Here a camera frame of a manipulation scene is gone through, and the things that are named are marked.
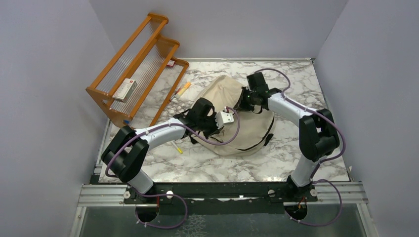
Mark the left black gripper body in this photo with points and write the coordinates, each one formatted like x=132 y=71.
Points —
x=208 y=126

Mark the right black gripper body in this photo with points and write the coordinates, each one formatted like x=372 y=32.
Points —
x=247 y=101

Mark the beige canvas backpack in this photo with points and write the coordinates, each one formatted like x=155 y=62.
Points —
x=255 y=131

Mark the orange yellow highlighter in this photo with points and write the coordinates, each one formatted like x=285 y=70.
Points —
x=183 y=90

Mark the red clear pen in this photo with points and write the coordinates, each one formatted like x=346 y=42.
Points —
x=173 y=96

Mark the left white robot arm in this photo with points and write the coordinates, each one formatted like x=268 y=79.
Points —
x=125 y=154

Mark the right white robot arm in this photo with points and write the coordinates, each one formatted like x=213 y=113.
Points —
x=318 y=135

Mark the white yellow marker pen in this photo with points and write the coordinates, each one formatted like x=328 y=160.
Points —
x=176 y=147

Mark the small red white card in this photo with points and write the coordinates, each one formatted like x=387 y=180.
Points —
x=170 y=63

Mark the orange wooden shelf rack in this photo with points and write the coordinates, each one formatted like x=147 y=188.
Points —
x=142 y=57

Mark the white red small box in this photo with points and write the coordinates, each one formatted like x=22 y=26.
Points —
x=125 y=90

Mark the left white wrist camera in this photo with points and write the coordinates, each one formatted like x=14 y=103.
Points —
x=224 y=117

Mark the black metal base frame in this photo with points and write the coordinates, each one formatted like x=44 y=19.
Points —
x=220 y=198

